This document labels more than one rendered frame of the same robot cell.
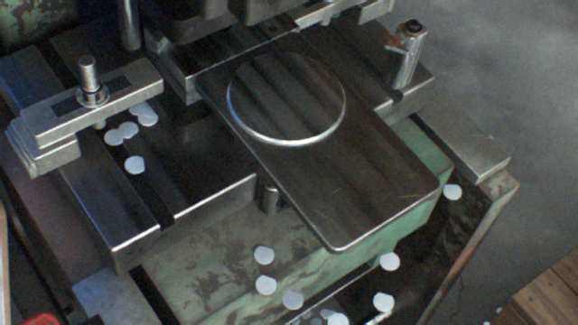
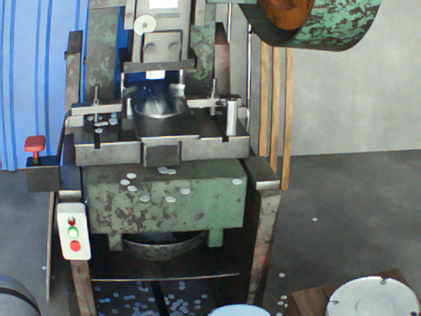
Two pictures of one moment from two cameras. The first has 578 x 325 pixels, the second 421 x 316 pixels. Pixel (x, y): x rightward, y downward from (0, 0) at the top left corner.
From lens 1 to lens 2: 96 cm
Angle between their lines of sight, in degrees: 37
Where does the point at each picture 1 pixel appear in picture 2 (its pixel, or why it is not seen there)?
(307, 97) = (167, 107)
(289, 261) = (140, 179)
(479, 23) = (383, 233)
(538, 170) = not seen: hidden behind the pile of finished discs
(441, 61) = (353, 246)
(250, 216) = (136, 166)
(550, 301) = (310, 297)
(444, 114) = (258, 163)
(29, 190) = (67, 148)
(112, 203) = (83, 136)
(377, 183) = (173, 129)
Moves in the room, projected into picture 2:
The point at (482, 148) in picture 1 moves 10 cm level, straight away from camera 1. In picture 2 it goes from (267, 175) to (296, 165)
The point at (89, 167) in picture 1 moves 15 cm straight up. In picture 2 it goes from (84, 128) to (85, 75)
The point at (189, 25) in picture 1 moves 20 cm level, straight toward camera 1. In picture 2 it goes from (126, 64) to (87, 90)
